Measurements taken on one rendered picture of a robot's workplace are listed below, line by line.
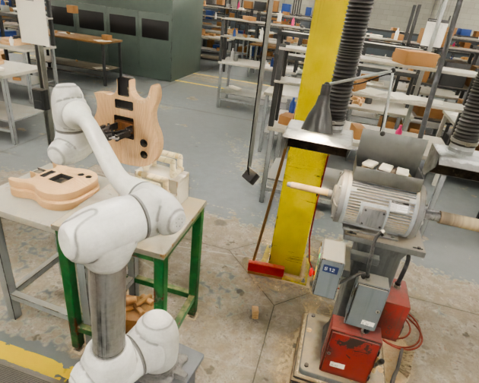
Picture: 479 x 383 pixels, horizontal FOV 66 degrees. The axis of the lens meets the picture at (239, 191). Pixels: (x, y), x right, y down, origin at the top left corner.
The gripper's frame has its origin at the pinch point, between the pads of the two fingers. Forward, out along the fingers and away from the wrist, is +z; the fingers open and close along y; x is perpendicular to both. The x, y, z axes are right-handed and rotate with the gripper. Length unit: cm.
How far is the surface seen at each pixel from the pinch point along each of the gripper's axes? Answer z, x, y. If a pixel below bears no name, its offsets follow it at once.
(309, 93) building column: 113, 7, 65
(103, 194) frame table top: 22, -52, -31
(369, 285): 11, -54, 121
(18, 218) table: -15, -57, -55
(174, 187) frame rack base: 27.3, -39.0, 12.2
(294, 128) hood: 27, 7, 72
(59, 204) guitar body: -1, -52, -42
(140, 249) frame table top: -14, -53, 16
